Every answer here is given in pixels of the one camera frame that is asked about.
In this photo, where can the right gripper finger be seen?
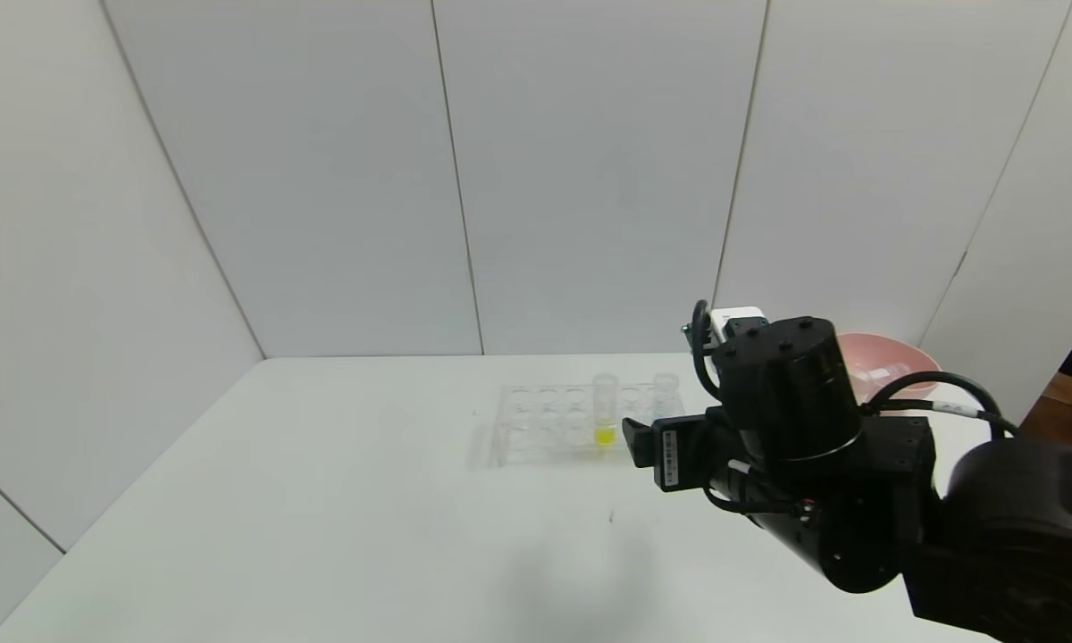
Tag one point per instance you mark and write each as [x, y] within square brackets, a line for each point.
[640, 442]

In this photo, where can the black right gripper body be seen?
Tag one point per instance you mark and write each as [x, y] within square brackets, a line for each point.
[671, 455]

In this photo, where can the test tube with yellow pigment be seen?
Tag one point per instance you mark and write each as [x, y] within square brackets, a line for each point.
[604, 436]

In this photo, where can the test tube with blue pigment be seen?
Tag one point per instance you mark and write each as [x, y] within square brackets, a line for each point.
[665, 393]

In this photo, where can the clear acrylic test tube rack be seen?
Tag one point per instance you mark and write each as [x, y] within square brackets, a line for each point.
[545, 429]

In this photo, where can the pink bowl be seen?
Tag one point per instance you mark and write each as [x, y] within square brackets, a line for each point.
[902, 353]

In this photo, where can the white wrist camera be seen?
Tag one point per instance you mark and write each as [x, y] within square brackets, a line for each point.
[737, 317]

